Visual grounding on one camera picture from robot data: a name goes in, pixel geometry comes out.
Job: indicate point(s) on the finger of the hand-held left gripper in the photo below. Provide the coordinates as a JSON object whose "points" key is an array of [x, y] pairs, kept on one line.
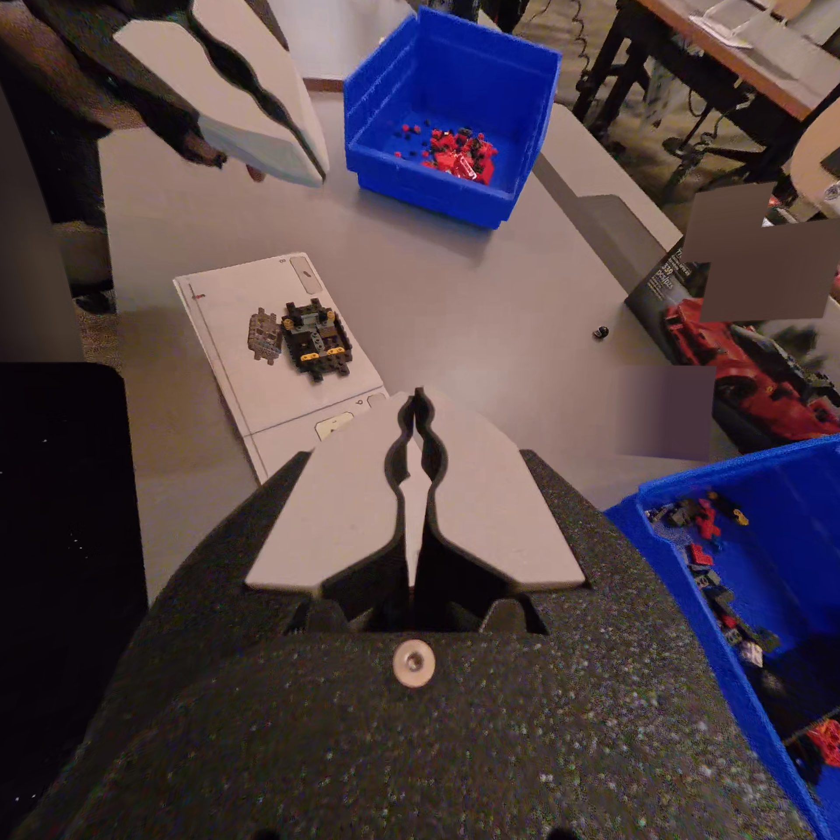
{"points": [[197, 79], [262, 46]]}

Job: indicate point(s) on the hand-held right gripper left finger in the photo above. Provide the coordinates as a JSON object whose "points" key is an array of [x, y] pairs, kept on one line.
{"points": [[328, 525]]}

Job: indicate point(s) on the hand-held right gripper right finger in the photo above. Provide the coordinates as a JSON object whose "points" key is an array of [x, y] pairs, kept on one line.
{"points": [[499, 518]]}

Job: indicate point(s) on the black lego car chassis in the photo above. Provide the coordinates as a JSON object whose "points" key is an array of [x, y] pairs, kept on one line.
{"points": [[318, 341]]}

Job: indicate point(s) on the pile of mixed lego pieces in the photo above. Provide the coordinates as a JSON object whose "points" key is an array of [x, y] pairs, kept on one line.
{"points": [[702, 558]]}

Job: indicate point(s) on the pile of red lego pieces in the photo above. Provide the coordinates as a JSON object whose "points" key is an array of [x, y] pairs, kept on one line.
{"points": [[459, 154]]}

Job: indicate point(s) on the lego box with red car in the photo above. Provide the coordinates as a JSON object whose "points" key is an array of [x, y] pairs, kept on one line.
{"points": [[754, 377]]}

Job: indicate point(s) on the person's left hand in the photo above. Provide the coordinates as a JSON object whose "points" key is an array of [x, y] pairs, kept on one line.
{"points": [[200, 148]]}

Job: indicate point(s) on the white instruction booklet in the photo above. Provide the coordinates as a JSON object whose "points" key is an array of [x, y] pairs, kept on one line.
{"points": [[229, 374]]}

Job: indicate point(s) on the blue plastic bin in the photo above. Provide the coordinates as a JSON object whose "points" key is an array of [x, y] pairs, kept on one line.
{"points": [[781, 499], [459, 72]]}

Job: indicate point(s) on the black chair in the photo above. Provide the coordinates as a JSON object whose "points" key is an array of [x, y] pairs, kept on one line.
{"points": [[59, 525]]}

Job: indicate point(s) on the wooden table with black legs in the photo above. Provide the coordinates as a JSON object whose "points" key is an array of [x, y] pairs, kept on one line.
{"points": [[741, 59]]}

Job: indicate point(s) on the beige chair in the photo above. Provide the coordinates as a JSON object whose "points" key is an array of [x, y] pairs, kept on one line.
{"points": [[817, 151]]}

